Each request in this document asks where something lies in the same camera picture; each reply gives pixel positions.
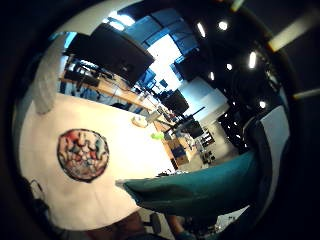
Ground black office chair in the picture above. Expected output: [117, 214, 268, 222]
[142, 212, 164, 236]

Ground white cloth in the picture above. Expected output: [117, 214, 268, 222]
[32, 33, 69, 115]

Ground white tape roll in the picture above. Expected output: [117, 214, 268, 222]
[131, 114, 149, 129]

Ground small green object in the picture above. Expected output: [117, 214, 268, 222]
[150, 131, 166, 141]

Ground long wooden desk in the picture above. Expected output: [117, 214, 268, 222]
[59, 73, 198, 168]

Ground teal cloth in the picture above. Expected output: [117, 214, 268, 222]
[115, 149, 262, 219]

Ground large black monitor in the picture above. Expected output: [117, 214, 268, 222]
[89, 22, 156, 88]

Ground the person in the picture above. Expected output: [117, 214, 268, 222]
[242, 103, 292, 221]

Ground group of ceiling lamps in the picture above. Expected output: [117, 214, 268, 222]
[195, 19, 268, 110]

